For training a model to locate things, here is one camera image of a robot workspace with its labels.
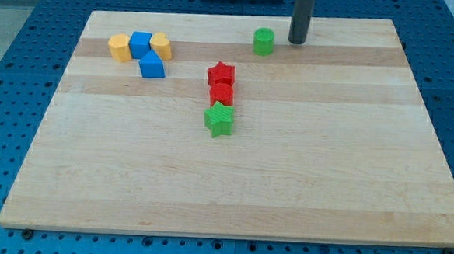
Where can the wooden board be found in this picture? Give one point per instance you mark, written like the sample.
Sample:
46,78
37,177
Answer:
331,141

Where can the yellow heart block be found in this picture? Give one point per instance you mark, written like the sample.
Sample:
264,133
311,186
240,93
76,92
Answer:
161,45

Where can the green cylinder block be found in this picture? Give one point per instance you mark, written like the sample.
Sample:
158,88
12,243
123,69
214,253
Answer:
263,41

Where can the yellow hexagon block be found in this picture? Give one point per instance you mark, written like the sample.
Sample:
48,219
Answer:
119,47

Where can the red star block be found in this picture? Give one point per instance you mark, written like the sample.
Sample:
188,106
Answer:
221,73

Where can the blue cube block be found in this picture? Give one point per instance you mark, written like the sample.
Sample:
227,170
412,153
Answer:
140,44

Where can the blue triangle block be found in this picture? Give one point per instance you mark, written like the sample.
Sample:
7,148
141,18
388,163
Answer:
151,66

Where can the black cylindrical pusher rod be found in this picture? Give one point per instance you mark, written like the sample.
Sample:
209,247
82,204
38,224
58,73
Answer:
300,21

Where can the green star block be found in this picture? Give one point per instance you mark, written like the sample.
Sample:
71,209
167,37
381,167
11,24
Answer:
219,119

